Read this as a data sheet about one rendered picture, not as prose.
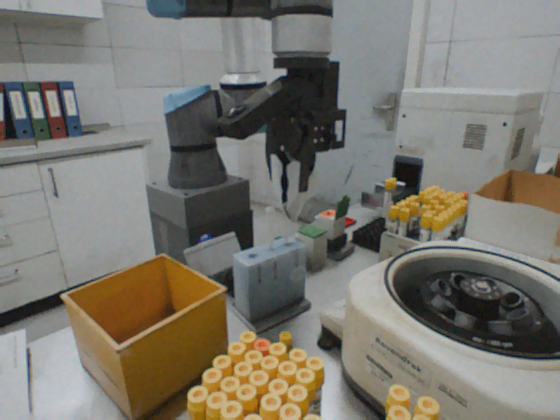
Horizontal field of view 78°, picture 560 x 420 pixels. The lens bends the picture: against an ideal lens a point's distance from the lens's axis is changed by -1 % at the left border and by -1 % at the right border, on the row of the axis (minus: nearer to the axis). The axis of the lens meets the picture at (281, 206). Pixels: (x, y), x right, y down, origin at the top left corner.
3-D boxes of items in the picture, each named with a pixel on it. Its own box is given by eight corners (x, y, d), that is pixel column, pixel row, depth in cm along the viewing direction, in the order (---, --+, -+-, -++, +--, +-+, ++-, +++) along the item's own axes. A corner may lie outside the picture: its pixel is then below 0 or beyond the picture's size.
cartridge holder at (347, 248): (319, 238, 77) (320, 222, 76) (354, 251, 71) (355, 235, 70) (303, 246, 73) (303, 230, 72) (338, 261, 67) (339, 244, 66)
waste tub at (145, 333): (171, 312, 53) (163, 252, 49) (232, 355, 44) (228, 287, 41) (77, 363, 43) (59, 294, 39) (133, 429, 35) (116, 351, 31)
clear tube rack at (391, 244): (425, 233, 79) (430, 203, 76) (472, 247, 72) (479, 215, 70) (377, 266, 65) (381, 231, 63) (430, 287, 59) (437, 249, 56)
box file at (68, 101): (71, 131, 226) (61, 80, 215) (83, 136, 208) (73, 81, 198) (58, 133, 221) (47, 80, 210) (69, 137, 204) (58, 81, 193)
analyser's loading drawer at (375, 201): (399, 189, 103) (401, 172, 102) (420, 194, 99) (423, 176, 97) (360, 206, 90) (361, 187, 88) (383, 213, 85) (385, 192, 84)
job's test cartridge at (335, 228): (325, 236, 74) (327, 208, 72) (344, 243, 71) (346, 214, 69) (313, 242, 72) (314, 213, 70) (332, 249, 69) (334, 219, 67)
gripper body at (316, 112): (345, 153, 48) (351, 58, 44) (297, 162, 43) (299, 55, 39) (308, 145, 54) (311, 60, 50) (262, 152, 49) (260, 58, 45)
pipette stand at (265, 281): (283, 287, 59) (283, 232, 55) (311, 307, 54) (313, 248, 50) (230, 309, 53) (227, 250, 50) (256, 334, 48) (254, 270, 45)
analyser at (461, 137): (429, 179, 121) (443, 87, 111) (520, 197, 103) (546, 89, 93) (383, 199, 101) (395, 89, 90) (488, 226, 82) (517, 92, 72)
